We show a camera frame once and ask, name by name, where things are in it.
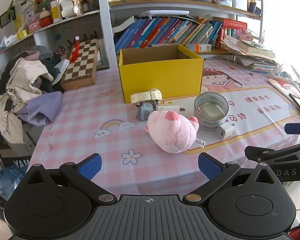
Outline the red tassel ornament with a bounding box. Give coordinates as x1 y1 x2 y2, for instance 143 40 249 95
69 36 79 63

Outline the cream toy truck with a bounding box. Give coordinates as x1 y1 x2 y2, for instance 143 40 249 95
130 88 162 104

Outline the large white power adapter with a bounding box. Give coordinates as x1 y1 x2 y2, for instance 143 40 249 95
156 105 185 113

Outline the blue water bottle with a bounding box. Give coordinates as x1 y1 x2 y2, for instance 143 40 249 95
0 164 27 199

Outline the white soap bar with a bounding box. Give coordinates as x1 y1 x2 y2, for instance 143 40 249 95
200 103 224 121

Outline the pile of clothes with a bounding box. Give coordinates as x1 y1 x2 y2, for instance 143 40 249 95
0 46 70 144

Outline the pink plush pig toy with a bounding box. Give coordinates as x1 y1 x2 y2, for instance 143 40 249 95
145 111 205 153

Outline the row of leaning books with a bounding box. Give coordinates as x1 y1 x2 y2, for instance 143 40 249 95
115 16 247 55

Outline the yellow cardboard box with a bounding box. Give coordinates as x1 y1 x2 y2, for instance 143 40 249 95
119 44 203 103

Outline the round metal tin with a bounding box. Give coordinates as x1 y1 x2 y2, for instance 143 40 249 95
194 92 230 131

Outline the stack of papers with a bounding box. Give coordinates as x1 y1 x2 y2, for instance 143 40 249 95
221 36 279 73

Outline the small white charger cube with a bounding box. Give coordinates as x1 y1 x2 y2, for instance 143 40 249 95
217 122 235 139

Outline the white bookshelf frame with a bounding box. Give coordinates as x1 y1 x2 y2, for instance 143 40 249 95
0 0 262 69

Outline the orange white toothpaste box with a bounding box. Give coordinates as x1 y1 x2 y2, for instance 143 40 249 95
186 43 212 53

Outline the white power strip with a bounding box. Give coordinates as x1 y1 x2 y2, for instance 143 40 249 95
268 65 292 83

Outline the wooden chess board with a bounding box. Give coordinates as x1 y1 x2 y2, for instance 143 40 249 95
60 39 98 90

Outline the pink checkered table mat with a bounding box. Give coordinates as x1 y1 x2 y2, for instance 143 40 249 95
30 60 300 195

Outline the blue grey toy car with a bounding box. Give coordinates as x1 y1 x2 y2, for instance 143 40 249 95
136 101 156 121

